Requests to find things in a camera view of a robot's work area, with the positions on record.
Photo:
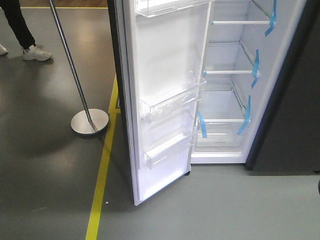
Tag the open white fridge door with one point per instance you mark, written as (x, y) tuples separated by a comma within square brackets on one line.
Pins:
[(159, 50)]

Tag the lower glass fridge shelf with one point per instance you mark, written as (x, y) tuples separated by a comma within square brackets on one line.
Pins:
[(231, 58)]

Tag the glass fridge shelf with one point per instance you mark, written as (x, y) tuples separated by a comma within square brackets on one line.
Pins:
[(238, 12), (231, 58)]

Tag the dark grey fridge body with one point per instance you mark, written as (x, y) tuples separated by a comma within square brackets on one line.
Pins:
[(277, 108)]

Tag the upper glass fridge shelf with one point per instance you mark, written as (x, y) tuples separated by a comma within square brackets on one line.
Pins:
[(238, 12)]

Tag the lower clear door bin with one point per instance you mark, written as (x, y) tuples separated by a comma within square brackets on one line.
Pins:
[(159, 150)]

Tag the clear door bin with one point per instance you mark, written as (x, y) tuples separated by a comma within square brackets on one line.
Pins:
[(159, 150), (153, 8), (157, 106)]

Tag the middle clear door bin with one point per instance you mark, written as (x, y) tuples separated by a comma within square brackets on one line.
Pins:
[(157, 106)]

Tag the clear crisper drawer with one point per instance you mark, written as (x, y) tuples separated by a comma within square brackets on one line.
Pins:
[(218, 134)]

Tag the upper clear door bin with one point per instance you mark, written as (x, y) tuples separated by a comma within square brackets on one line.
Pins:
[(153, 8)]

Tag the person in black trousers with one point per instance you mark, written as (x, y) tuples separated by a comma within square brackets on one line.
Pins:
[(16, 20)]

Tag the steel stanchion post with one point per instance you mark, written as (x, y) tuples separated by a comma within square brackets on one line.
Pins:
[(89, 121)]

